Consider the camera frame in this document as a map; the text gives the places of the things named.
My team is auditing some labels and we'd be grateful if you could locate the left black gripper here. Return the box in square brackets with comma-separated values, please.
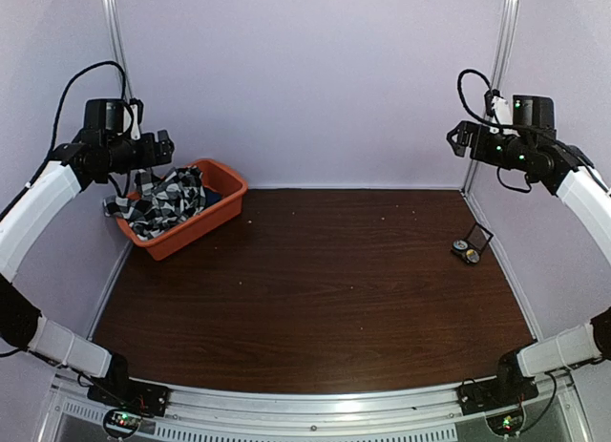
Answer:
[106, 129, 173, 173]

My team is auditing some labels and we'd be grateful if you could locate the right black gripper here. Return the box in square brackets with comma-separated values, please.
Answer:
[447, 120, 533, 171]

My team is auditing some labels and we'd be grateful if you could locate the black white checkered shirt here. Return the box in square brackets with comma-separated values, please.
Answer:
[103, 165, 205, 242]

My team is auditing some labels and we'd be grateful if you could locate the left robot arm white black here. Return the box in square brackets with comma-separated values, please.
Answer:
[1, 99, 175, 408]

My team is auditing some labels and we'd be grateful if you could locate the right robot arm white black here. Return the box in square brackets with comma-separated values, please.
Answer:
[446, 90, 610, 406]

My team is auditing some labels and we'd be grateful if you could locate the small black brooch box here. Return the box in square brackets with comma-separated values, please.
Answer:
[450, 221, 495, 265]

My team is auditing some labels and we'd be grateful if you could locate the dark blue garment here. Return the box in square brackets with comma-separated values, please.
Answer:
[204, 187, 223, 209]

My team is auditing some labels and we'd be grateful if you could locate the orange plastic basin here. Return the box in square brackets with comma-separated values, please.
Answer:
[104, 158, 248, 261]

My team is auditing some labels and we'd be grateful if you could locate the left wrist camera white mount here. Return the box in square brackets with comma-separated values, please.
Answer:
[123, 98, 144, 141]

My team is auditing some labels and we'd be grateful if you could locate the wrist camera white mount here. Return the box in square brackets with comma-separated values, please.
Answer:
[484, 89, 513, 126]
[123, 98, 144, 141]

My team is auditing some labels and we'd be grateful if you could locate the right aluminium corner post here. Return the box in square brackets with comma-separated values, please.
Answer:
[460, 0, 520, 195]

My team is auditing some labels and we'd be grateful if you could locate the aluminium corner post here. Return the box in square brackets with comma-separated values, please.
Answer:
[460, 0, 520, 195]
[101, 0, 133, 99]

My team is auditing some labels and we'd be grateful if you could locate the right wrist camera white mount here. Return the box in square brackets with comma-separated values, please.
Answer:
[484, 89, 513, 126]

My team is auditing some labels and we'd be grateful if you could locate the right black cable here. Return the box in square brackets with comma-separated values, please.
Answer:
[456, 69, 502, 128]

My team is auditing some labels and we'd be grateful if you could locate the left aluminium corner post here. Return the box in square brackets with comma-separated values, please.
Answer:
[101, 0, 133, 99]

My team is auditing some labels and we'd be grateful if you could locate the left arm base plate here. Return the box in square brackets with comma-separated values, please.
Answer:
[87, 378, 170, 417]

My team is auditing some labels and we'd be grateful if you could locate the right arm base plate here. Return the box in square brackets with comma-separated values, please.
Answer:
[456, 377, 538, 415]

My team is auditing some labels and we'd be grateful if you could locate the aluminium front rail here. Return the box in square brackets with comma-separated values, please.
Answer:
[47, 369, 581, 442]

